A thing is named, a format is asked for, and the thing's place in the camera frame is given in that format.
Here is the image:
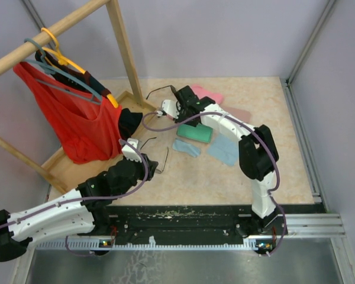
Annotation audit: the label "grey glasses case green lining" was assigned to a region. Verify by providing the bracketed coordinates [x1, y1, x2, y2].
[176, 124, 213, 144]

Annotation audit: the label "small light blue cloth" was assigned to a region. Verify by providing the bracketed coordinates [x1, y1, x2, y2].
[172, 139, 201, 157]

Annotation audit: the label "large light blue cloth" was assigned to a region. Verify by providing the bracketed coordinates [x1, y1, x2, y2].
[207, 134, 238, 166]

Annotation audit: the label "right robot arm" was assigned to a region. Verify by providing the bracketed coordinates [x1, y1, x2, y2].
[173, 86, 280, 234]

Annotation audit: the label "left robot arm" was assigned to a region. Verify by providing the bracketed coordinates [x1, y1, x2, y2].
[0, 154, 159, 262]

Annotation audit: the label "tortoiseshell sunglasses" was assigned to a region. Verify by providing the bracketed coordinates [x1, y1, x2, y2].
[145, 85, 177, 100]

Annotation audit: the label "pink folded shirt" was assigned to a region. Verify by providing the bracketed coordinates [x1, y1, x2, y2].
[190, 85, 224, 105]

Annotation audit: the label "dark striped hanging garment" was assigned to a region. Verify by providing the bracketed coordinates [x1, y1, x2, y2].
[37, 52, 143, 140]

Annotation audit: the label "pink glasses case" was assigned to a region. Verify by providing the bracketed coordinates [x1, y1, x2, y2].
[223, 106, 251, 123]

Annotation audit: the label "red hanging shirt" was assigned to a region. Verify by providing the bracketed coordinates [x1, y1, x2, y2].
[13, 62, 122, 164]

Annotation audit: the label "wooden clothes rack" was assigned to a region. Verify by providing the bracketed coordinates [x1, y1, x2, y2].
[0, 1, 156, 193]

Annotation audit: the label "yellow plastic hanger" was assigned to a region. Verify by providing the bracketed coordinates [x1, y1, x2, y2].
[40, 27, 119, 108]

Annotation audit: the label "grey-blue plastic hanger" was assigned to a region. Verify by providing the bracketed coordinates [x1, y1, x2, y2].
[23, 38, 102, 104]

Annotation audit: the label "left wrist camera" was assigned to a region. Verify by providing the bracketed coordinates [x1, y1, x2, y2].
[121, 138, 141, 163]

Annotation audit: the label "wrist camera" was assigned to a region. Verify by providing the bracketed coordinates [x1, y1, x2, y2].
[121, 138, 141, 163]
[157, 99, 179, 120]

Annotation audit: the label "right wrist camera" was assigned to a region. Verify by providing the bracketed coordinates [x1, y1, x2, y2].
[157, 99, 179, 120]

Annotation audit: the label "thin wire-frame sunglasses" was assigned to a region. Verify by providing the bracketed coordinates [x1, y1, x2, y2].
[140, 137, 169, 174]

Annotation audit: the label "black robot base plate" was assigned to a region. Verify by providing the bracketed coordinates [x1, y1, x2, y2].
[86, 205, 288, 254]

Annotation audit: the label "aluminium frame rail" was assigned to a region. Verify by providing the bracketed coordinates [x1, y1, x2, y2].
[35, 214, 345, 256]

